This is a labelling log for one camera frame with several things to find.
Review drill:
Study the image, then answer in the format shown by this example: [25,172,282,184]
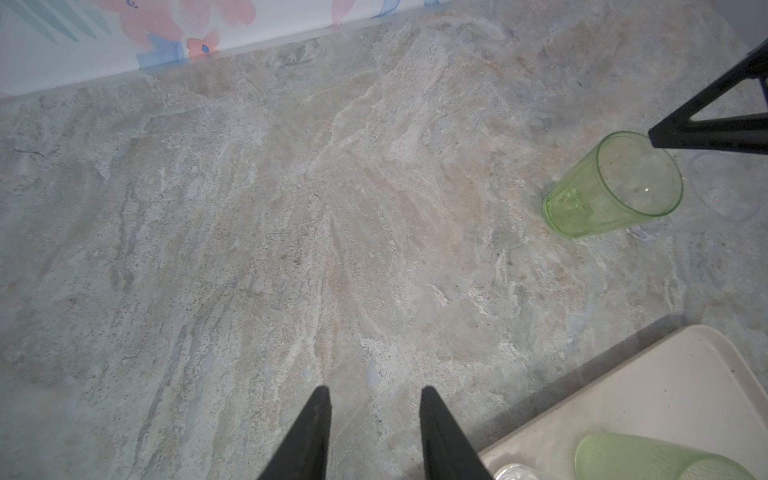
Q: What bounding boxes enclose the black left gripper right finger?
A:
[419,386,493,480]

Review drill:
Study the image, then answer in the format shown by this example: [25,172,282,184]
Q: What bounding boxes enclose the light green plastic cup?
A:
[574,433,754,480]

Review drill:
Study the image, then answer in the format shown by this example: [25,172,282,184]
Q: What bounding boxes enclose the beige plastic tray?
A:
[480,325,767,479]

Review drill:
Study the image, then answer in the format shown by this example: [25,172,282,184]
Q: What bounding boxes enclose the clear plastic cup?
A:
[689,151,767,221]
[494,463,539,480]

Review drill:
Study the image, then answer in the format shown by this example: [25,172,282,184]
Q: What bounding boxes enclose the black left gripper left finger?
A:
[258,385,332,480]

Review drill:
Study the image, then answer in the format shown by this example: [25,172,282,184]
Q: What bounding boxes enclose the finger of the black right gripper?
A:
[648,42,767,155]

